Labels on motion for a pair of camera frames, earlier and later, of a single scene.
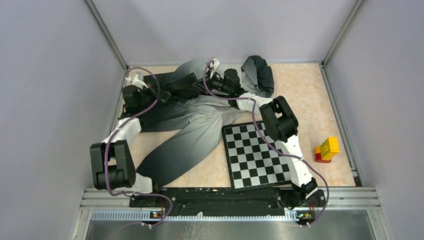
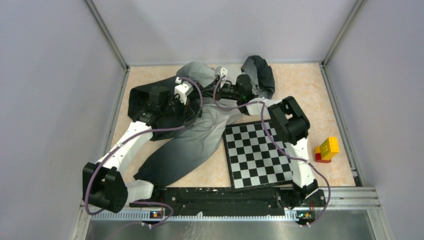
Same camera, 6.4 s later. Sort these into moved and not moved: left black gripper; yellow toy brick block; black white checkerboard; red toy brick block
Moved: left black gripper
Not moved: black white checkerboard; yellow toy brick block; red toy brick block
